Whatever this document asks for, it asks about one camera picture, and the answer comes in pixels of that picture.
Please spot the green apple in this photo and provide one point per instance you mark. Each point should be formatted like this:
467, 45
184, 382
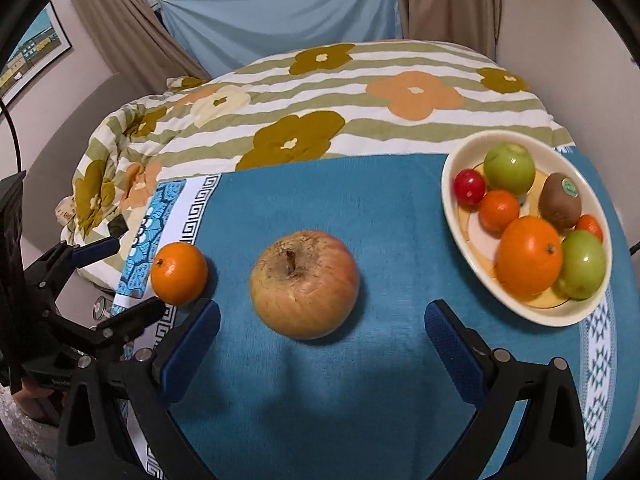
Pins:
509, 167
584, 263

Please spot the small tangerine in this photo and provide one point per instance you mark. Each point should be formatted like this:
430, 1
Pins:
591, 226
498, 210

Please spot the light blue hanging cloth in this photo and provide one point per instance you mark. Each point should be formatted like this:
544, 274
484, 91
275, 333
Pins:
280, 15

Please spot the cream patterned pillow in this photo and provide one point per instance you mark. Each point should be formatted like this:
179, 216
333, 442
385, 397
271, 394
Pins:
63, 214

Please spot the glass jar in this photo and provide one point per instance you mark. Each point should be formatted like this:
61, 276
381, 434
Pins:
102, 307

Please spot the person's left hand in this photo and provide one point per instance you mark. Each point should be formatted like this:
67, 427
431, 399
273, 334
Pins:
37, 402

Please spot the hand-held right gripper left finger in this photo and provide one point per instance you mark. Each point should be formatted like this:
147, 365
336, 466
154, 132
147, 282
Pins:
192, 347

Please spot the large orange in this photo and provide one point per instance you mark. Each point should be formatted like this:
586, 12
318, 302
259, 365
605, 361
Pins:
179, 273
529, 255

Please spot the cream and yellow bowl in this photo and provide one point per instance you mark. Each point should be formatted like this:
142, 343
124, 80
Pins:
467, 240

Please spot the small red fruit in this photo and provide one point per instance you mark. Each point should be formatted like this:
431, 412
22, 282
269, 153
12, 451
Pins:
469, 186

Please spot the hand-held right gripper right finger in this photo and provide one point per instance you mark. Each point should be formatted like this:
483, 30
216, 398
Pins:
452, 350

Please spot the large red-yellow apple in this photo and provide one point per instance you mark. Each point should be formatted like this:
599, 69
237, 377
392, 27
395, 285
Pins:
305, 284

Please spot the blue patterned tablecloth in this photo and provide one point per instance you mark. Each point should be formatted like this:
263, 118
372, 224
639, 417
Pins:
350, 400

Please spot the grey bed headboard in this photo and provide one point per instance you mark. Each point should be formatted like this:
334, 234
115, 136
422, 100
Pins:
75, 125

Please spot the beige curtain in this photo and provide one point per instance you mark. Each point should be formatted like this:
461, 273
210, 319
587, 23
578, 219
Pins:
445, 5
130, 25

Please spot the brown kiwi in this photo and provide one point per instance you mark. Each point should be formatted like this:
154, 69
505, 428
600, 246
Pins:
560, 201

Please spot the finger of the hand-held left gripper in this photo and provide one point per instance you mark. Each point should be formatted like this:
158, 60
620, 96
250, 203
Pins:
95, 251
132, 316

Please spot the framed picture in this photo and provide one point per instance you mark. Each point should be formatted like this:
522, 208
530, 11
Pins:
30, 55

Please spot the floral striped blanket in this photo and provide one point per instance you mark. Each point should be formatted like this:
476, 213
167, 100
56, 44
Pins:
350, 95

